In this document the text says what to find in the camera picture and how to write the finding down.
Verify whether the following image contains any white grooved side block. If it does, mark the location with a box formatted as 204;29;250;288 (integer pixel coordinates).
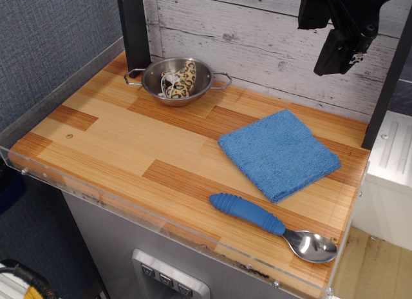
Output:
368;111;411;187

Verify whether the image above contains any black vertical post right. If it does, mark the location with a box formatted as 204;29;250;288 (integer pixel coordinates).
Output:
362;0;411;150

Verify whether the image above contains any leopard print toy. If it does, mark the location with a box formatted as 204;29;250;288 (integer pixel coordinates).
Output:
158;60;196;99

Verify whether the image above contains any black yellow cable bundle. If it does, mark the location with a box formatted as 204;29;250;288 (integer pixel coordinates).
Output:
0;263;52;299

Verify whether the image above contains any steel bowl with handles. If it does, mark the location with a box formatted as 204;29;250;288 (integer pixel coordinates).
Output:
124;57;218;107

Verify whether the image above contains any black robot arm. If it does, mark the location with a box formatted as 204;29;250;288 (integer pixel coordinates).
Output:
298;0;390;76

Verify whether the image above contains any black vertical post left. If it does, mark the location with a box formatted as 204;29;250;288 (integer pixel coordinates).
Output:
117;0;151;71

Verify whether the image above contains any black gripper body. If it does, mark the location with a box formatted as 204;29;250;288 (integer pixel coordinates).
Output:
314;20;377;76

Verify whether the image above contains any black vertical post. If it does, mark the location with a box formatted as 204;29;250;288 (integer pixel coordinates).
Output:
117;0;151;71
362;0;411;150

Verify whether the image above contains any blue cloth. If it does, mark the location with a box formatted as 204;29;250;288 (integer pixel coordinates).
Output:
218;110;341;203

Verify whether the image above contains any clear acrylic table guard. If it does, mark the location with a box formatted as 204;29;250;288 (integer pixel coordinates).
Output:
10;52;369;298

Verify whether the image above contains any silver button control panel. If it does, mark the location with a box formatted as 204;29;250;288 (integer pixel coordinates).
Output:
132;249;211;298

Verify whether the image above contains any blue handled metal spoon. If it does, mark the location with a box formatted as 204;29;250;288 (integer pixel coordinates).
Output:
209;193;337;264

